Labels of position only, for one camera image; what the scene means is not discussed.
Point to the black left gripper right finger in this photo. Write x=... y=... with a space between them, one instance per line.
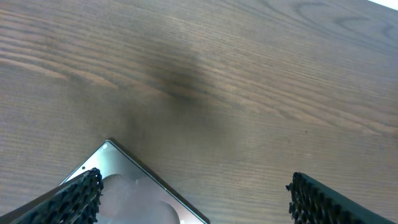
x=313 y=202

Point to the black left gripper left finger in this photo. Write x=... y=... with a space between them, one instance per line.
x=75 y=201

